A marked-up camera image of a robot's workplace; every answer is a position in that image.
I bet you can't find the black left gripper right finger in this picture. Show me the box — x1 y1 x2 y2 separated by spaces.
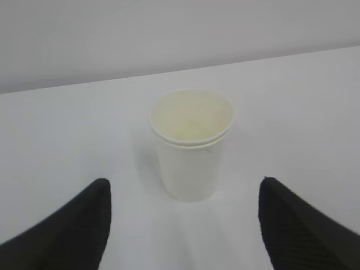
258 177 359 269

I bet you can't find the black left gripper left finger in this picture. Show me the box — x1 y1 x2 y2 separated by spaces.
1 178 112 269

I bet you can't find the white paper cup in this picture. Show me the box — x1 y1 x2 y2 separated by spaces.
149 88 234 203

